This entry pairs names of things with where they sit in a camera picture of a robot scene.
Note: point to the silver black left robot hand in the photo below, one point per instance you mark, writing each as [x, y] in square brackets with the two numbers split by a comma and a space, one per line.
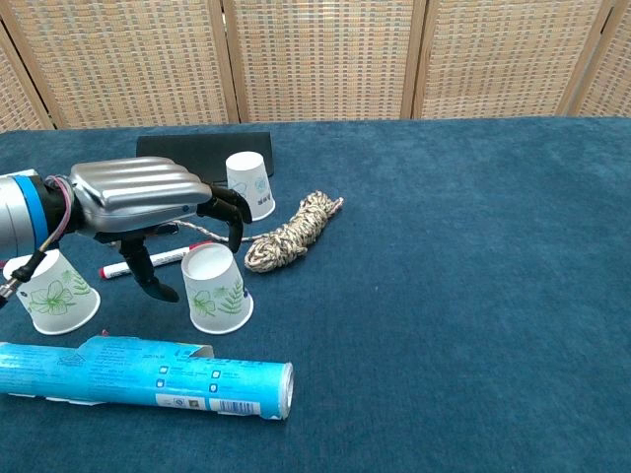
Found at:
[133, 192]

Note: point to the white paper cup blue print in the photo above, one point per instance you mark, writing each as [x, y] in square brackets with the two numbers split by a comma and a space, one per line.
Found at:
[251, 172]

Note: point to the white paper cup green leaves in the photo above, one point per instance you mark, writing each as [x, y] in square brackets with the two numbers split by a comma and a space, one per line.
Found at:
[217, 295]
[54, 300]

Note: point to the white marker red cap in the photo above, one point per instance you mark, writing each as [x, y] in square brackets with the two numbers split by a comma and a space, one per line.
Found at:
[167, 257]

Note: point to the black flat notebook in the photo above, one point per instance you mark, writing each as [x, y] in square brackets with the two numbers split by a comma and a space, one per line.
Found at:
[197, 148]

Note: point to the woven folding screen panel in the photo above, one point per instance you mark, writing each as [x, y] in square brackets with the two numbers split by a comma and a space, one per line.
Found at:
[325, 59]
[611, 84]
[138, 59]
[15, 98]
[498, 59]

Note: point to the light blue cardboard tube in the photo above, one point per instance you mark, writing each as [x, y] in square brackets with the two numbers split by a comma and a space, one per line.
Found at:
[123, 374]

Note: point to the dark blue table cloth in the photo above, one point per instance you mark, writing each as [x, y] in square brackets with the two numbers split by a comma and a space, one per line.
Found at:
[443, 271]

